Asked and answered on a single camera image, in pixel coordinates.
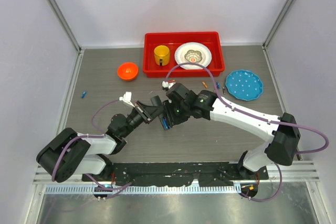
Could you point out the orange battery right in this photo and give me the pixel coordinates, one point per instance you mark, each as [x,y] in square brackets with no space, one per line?
[205,84]

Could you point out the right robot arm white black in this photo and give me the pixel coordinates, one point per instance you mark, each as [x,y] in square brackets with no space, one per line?
[280,137]

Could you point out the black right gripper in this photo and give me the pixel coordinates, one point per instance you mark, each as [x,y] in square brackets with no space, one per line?
[168,105]

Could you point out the white paper plate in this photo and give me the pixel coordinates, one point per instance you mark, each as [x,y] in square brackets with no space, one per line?
[182,49]

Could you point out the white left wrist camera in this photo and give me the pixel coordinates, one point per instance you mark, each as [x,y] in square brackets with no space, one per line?
[127,96]

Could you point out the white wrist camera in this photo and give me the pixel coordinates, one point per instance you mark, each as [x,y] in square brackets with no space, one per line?
[166,85]
[127,96]

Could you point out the orange plastic bowl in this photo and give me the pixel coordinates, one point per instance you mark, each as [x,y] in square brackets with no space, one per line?
[128,71]

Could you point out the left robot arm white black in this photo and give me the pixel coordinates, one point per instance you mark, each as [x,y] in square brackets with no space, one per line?
[71,153]

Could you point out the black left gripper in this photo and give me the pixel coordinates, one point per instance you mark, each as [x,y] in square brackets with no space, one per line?
[143,110]

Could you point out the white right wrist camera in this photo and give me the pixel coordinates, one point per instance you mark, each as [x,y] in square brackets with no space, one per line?
[166,85]

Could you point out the red plastic tray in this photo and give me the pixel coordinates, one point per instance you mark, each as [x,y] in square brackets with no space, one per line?
[173,40]

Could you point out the aluminium front rail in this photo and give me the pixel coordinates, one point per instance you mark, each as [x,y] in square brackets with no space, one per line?
[300,172]

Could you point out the small patterned bowl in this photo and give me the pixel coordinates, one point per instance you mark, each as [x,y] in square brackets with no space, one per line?
[193,56]

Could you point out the blue dotted plate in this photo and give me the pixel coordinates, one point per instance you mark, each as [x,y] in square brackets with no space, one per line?
[244,85]

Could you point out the yellow mug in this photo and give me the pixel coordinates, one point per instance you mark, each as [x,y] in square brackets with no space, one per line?
[162,55]

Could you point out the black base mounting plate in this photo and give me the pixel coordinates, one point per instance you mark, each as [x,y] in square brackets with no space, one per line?
[177,174]

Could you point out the black remote control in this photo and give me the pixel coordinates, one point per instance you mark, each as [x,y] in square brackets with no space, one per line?
[156,102]

